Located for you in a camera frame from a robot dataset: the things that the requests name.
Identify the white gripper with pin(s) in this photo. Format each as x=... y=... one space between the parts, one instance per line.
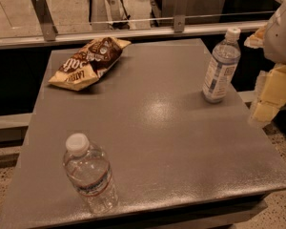
x=282 y=35

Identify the grey horizontal metal rail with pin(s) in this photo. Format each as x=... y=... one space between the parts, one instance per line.
x=153 y=33

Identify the clear plastic water bottle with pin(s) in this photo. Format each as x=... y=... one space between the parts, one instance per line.
x=90 y=173

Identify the metal railing bracket right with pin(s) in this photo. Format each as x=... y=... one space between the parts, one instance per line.
x=180 y=7

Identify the blue label plastic water bottle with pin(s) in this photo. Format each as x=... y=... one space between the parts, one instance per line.
x=222 y=66

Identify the brown chip bag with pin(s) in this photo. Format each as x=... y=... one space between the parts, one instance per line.
x=89 y=64

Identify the metal railing bracket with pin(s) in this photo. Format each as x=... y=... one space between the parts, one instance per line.
x=180 y=7
x=43 y=14

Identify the metal railing bracket left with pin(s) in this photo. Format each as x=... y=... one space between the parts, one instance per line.
x=43 y=14

